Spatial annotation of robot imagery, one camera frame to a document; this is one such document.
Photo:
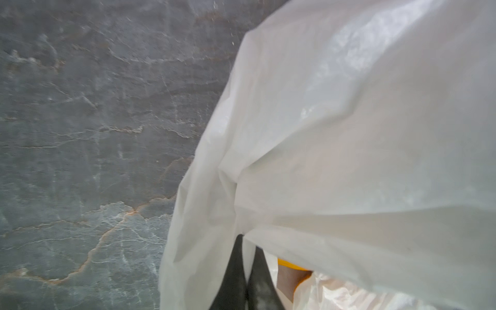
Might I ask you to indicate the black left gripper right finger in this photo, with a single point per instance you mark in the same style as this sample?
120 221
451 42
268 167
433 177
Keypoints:
261 293

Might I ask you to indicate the white plastic bag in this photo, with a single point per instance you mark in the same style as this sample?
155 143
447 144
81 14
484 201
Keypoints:
355 139

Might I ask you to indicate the yellow fake banana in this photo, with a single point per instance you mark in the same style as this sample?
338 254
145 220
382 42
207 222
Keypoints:
287 264

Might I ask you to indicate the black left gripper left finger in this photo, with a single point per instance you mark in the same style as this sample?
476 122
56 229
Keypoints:
232 294

